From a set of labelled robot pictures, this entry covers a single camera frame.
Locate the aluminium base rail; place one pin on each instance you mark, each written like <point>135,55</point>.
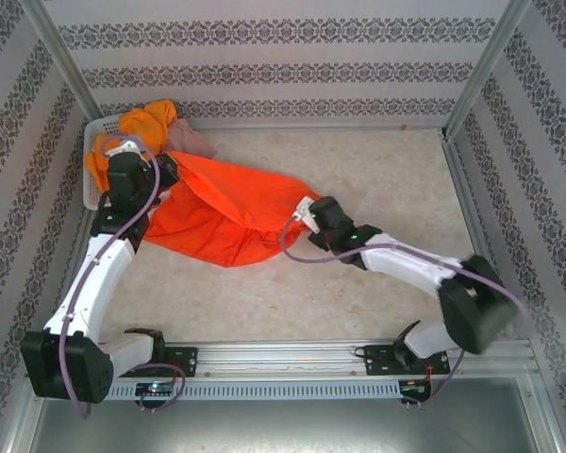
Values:
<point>287,351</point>

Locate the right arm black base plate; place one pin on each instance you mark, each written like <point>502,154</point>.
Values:
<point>377,361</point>

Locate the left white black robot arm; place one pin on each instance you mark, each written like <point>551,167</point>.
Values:
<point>108,269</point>

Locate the red-orange shorts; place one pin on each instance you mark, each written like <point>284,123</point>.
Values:
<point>217,203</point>

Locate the aluminium back rail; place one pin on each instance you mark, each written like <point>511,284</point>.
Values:
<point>311,125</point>

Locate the orange shorts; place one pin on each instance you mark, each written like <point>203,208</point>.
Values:
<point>146,122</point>

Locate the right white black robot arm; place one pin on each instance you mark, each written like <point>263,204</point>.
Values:
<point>405,259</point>

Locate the grey metal panel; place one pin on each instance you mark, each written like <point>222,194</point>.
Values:
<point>287,429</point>

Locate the aluminium frame post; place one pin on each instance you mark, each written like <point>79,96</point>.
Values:
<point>59,52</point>
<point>488,66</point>

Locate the aluminium side rail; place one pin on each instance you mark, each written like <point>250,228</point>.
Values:
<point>456,165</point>
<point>82,231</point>

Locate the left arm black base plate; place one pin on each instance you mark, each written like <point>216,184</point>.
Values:
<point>184,361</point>

